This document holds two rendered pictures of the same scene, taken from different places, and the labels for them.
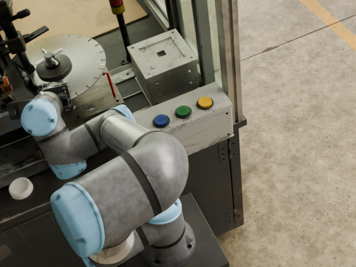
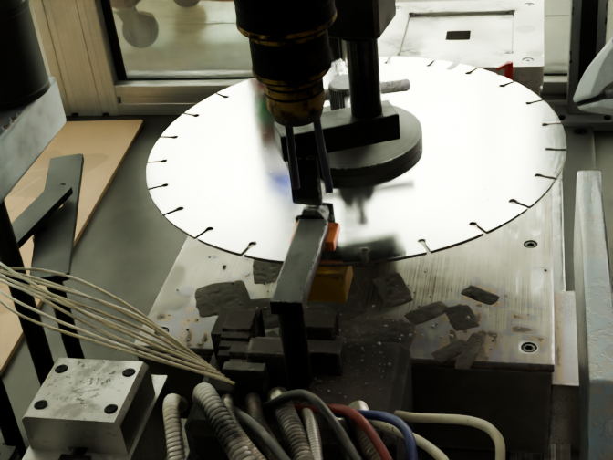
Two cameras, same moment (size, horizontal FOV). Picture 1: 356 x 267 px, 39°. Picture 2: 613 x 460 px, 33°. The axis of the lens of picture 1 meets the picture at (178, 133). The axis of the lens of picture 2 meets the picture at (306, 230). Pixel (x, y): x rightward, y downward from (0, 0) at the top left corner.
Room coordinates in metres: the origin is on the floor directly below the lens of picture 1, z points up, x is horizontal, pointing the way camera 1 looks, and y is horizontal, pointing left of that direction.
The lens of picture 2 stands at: (0.93, 0.99, 1.34)
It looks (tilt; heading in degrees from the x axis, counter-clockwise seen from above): 33 degrees down; 299
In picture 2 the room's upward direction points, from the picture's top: 7 degrees counter-clockwise
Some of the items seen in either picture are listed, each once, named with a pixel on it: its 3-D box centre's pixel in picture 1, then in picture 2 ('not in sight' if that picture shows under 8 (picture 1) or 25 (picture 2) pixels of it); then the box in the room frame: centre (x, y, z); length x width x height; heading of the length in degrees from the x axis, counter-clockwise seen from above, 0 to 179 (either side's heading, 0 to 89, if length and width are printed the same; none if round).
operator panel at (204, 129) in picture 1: (184, 125); not in sight; (1.01, -0.02, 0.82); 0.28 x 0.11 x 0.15; 105
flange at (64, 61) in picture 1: (52, 64); (351, 129); (1.24, 0.34, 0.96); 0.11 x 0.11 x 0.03
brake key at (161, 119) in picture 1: (161, 121); not in sight; (0.98, 0.04, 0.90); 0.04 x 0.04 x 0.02
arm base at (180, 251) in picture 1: (165, 234); not in sight; (0.67, 0.09, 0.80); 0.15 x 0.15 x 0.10
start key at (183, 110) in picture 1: (183, 112); not in sight; (1.00, -0.03, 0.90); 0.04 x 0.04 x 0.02
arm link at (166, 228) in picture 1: (155, 213); not in sight; (0.67, 0.09, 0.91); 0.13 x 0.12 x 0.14; 113
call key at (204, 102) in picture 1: (205, 103); not in sight; (1.01, -0.09, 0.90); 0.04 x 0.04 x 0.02
